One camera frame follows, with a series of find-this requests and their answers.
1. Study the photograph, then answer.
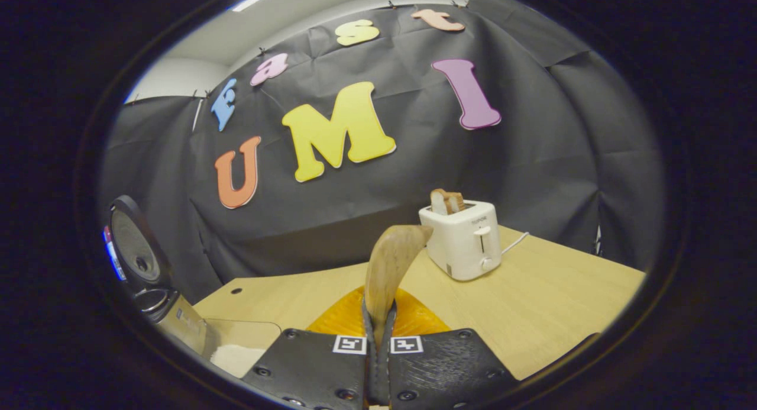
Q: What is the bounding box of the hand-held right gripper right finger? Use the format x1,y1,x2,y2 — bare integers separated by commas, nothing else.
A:
378,289,521,410

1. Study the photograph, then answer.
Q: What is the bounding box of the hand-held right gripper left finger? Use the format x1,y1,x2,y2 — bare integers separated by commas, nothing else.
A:
240,286,379,410

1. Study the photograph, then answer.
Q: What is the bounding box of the white rice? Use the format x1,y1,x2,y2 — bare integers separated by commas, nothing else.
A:
210,344,267,379

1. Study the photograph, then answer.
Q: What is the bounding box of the wooden spoon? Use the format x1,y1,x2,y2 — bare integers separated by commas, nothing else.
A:
364,224,434,343

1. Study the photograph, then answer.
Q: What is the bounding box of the silver rice cooker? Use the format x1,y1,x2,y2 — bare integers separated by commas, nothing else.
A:
106,195,208,356

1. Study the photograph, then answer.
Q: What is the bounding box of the clear plastic container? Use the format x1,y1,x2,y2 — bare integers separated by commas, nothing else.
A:
204,318,282,379

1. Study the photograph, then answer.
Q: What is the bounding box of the white toaster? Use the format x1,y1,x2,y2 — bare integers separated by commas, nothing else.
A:
419,200,503,282

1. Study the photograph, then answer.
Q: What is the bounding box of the toast slice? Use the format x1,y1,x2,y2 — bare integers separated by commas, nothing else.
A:
430,189,465,216

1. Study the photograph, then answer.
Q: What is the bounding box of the computer monitor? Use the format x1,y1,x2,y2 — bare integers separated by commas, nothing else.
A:
102,225,127,282

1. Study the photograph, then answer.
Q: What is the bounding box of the white toaster cable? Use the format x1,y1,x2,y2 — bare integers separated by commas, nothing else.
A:
500,231,530,256

